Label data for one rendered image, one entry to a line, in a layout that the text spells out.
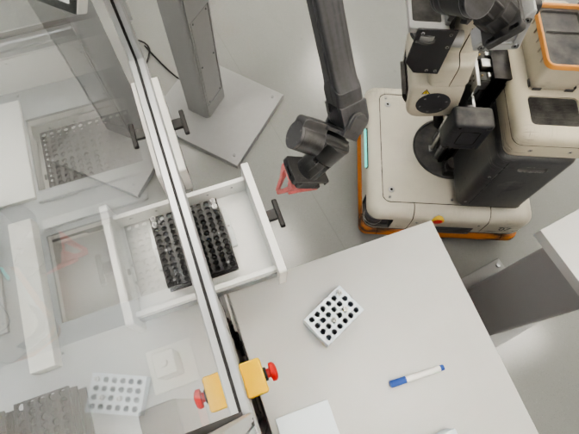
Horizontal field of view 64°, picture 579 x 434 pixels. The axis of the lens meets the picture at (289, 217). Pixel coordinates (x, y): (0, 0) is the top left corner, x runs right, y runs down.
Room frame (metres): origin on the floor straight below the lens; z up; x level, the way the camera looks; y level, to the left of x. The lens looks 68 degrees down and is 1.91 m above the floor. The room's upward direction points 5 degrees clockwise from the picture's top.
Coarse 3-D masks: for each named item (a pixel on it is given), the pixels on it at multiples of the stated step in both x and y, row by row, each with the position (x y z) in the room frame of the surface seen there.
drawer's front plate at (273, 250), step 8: (248, 168) 0.51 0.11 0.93; (248, 176) 0.49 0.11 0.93; (248, 184) 0.46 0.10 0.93; (248, 192) 0.47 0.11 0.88; (256, 192) 0.45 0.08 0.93; (256, 200) 0.43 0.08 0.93; (256, 208) 0.41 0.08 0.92; (264, 208) 0.41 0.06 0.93; (256, 216) 0.41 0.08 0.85; (264, 216) 0.39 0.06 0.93; (264, 224) 0.37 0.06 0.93; (264, 232) 0.36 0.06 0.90; (272, 232) 0.35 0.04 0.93; (264, 240) 0.36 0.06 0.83; (272, 240) 0.33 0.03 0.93; (272, 248) 0.31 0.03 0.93; (272, 256) 0.30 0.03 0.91; (280, 256) 0.30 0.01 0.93; (272, 264) 0.30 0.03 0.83; (280, 264) 0.28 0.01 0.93; (280, 272) 0.26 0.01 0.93; (280, 280) 0.26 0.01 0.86
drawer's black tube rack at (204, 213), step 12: (204, 216) 0.39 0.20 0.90; (204, 228) 0.37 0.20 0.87; (216, 228) 0.36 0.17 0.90; (204, 240) 0.33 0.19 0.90; (216, 240) 0.33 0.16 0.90; (204, 252) 0.31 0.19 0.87; (216, 252) 0.30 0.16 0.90; (228, 252) 0.31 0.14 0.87; (216, 264) 0.28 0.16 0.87; (228, 264) 0.27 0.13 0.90; (216, 276) 0.25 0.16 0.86
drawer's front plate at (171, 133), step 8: (152, 80) 0.74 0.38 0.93; (160, 88) 0.72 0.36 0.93; (160, 96) 0.69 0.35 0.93; (160, 104) 0.67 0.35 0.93; (168, 112) 0.66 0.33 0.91; (168, 120) 0.62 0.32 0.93; (168, 128) 0.60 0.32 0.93; (176, 136) 0.60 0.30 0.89; (176, 144) 0.56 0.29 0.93; (176, 152) 0.53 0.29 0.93; (176, 160) 0.51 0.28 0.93; (184, 168) 0.49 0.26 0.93; (184, 176) 0.49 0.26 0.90; (184, 184) 0.49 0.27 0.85
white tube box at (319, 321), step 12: (336, 288) 0.26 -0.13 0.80; (324, 300) 0.23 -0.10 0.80; (336, 300) 0.23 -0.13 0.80; (348, 300) 0.24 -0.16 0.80; (312, 312) 0.20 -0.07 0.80; (324, 312) 0.20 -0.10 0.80; (336, 312) 0.21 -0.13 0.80; (348, 312) 0.21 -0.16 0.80; (360, 312) 0.21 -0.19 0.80; (312, 324) 0.17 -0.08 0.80; (324, 324) 0.17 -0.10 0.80; (336, 324) 0.18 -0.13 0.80; (348, 324) 0.18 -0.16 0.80; (324, 336) 0.15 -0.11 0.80; (336, 336) 0.15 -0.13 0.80
